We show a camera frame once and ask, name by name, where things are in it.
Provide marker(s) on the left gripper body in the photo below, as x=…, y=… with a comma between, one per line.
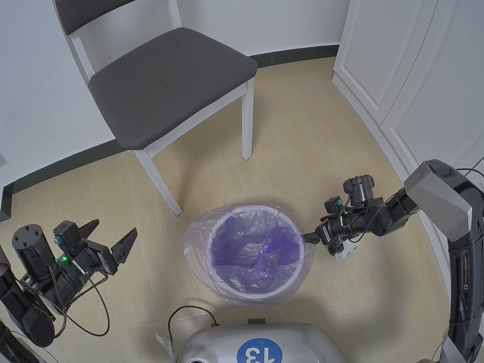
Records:
x=100, y=259

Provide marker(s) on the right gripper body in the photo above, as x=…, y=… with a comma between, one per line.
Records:
x=334, y=228

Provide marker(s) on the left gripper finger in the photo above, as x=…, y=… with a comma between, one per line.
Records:
x=87, y=231
x=123, y=250

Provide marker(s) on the black plastic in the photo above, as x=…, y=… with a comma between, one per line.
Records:
x=333, y=248

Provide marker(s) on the purple plastic bag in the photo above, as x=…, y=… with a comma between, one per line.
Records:
x=261, y=248

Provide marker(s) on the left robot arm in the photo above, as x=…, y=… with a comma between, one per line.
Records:
x=30, y=248

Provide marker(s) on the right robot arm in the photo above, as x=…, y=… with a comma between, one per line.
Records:
x=435, y=187

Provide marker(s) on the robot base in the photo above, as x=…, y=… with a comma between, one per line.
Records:
x=211, y=346

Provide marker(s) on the white trash bin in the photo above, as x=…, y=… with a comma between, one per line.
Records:
x=261, y=296

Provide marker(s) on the white chair grey seat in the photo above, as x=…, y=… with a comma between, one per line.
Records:
x=162, y=89

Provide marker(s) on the white wardrobe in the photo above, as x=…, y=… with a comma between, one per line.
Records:
x=397, y=51

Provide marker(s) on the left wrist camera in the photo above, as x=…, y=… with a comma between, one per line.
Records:
x=68, y=235

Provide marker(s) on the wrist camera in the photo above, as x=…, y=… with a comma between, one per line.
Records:
x=332, y=204
x=68, y=235

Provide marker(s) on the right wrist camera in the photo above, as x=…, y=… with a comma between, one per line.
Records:
x=332, y=204

